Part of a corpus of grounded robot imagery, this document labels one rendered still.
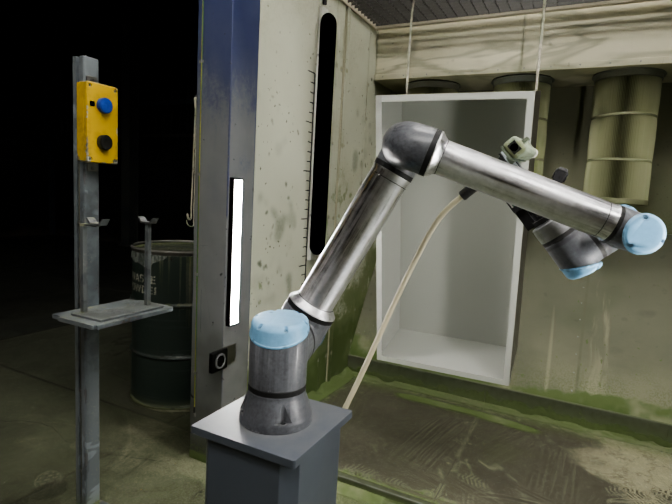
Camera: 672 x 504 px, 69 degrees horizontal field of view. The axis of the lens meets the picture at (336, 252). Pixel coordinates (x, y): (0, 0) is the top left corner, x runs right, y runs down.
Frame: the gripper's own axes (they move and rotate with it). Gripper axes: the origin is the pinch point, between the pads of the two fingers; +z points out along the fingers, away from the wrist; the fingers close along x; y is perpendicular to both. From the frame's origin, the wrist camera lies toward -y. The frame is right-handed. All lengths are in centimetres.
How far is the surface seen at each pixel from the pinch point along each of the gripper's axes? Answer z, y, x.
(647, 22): 25, -76, 173
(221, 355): 3, 138, 15
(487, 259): -28, 44, 98
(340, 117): 83, 72, 126
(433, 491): -91, 103, 39
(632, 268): -84, 0, 192
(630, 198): -46, -21, 169
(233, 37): 104, 59, 31
